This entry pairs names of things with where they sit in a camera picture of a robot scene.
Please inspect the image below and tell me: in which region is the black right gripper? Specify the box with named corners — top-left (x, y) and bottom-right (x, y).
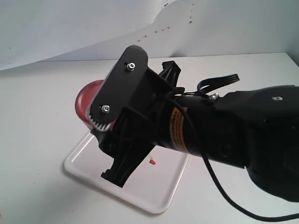
top-left (98, 61), bottom-right (181, 188)

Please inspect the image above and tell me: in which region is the red squeeze sauce bottle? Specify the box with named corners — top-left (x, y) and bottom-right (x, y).
top-left (75, 79), bottom-right (119, 131)

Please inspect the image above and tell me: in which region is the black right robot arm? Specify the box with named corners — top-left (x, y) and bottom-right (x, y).
top-left (91, 61), bottom-right (299, 202)

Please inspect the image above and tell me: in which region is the red sauce puddle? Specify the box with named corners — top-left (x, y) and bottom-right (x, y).
top-left (149, 160), bottom-right (156, 165)

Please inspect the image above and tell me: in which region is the white rectangular plastic tray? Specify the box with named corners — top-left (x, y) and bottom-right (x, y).
top-left (64, 133), bottom-right (189, 214)

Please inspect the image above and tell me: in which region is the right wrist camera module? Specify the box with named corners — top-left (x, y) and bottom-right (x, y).
top-left (86, 45), bottom-right (148, 132)

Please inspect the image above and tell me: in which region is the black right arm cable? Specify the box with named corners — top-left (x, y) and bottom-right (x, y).
top-left (163, 74), bottom-right (299, 221)

